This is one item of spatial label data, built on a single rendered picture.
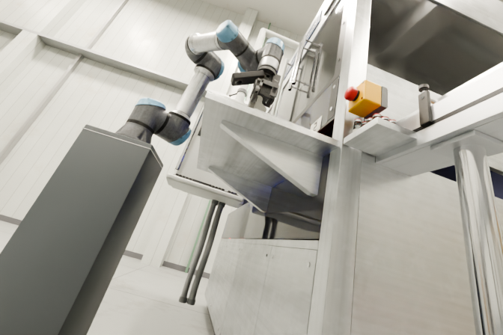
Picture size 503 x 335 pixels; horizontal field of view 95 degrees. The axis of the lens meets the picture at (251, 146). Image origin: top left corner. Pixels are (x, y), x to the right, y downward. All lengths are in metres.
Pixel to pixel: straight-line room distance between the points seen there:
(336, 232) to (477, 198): 0.27
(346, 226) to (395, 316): 0.21
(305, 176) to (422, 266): 0.36
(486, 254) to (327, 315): 0.30
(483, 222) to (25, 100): 6.40
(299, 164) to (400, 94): 0.44
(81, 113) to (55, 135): 0.61
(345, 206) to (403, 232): 0.17
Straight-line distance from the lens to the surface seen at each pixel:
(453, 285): 0.84
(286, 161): 0.71
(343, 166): 0.67
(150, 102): 1.09
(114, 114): 5.53
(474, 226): 0.58
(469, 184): 0.60
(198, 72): 1.26
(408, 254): 0.75
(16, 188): 5.62
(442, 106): 0.66
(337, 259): 0.62
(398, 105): 0.92
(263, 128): 0.68
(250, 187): 1.18
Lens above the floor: 0.52
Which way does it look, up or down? 25 degrees up
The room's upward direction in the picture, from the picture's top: 16 degrees clockwise
